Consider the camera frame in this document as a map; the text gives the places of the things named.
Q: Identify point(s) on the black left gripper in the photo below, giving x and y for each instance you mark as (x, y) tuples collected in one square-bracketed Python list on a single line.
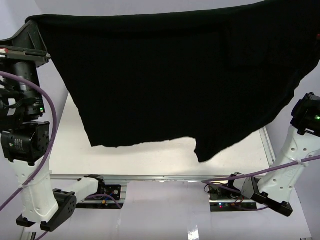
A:
[(26, 56)]

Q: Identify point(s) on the black t-shirt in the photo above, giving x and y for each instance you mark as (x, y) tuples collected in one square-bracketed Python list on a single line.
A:
[(212, 75)]

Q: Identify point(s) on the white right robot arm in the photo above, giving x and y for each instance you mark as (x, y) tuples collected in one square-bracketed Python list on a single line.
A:
[(303, 141)]

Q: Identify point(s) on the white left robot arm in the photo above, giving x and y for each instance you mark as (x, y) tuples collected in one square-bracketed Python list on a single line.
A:
[(28, 128)]

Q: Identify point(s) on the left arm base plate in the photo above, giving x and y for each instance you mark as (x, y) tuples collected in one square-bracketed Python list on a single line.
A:
[(109, 197)]

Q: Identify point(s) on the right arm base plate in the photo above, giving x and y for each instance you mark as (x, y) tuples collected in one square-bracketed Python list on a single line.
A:
[(221, 200)]

